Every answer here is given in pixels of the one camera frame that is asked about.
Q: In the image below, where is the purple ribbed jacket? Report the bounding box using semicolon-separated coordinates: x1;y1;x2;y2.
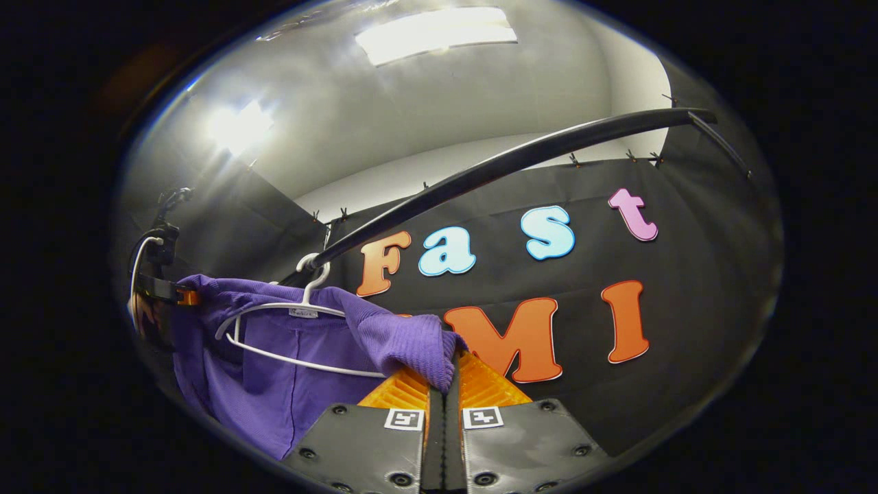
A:
170;274;468;461

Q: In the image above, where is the black clothes rail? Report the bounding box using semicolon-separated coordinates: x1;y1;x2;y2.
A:
278;107;752;288

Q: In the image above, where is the large ceiling light panel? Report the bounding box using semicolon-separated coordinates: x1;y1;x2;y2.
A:
354;7;519;68

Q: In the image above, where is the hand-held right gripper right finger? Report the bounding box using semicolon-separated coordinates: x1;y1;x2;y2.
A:
446;351;611;494

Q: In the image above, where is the small ceiling light panel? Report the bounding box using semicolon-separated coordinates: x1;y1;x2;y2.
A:
204;98;276;157

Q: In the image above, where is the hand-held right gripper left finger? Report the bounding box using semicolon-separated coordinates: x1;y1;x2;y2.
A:
285;367;447;494

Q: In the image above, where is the white plastic hanger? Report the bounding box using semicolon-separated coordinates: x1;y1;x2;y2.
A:
215;252;389;379

